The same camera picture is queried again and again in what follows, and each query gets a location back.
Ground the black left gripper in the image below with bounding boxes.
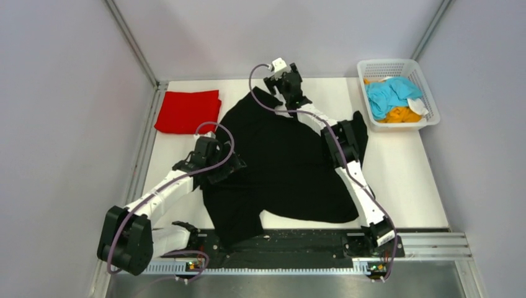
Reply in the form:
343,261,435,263
206,141,245,184

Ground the black t shirt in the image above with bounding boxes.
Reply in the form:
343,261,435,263
202,88,359,246

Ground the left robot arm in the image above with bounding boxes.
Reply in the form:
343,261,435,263
96,134,246,276

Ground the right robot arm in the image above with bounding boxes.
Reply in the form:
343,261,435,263
263,58,398,261

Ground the folded red t shirt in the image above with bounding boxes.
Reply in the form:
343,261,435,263
154,89,222,135

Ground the blue t shirt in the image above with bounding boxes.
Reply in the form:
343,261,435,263
365,76,423,120

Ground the white plastic laundry basket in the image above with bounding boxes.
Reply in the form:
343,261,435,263
357,58,440,132

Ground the orange t shirt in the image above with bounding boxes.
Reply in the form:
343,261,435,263
363,77,422,124

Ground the white garment in basket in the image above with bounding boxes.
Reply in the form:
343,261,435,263
407,98,429,117

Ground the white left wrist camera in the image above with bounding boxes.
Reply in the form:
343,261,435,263
202,132,216,139

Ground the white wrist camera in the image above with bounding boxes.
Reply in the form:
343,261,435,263
202,132,216,139
267,57,290,79

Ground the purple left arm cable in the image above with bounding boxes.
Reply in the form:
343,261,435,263
105,121,236,284

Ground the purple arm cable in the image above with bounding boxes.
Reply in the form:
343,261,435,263
248,63,399,282
105,121,236,284

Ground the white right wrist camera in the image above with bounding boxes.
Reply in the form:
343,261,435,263
267,57,290,79

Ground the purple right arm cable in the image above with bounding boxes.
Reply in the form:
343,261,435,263
248,63,399,282

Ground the aluminium corner rail right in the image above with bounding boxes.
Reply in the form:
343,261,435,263
411,0,455,60

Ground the aluminium corner rail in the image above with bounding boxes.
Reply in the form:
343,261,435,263
102,0,159,88
411,0,455,60

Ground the aluminium corner rail left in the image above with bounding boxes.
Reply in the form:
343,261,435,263
102,0,159,88

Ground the aluminium front rail frame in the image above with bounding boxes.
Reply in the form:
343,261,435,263
88,230,473,298

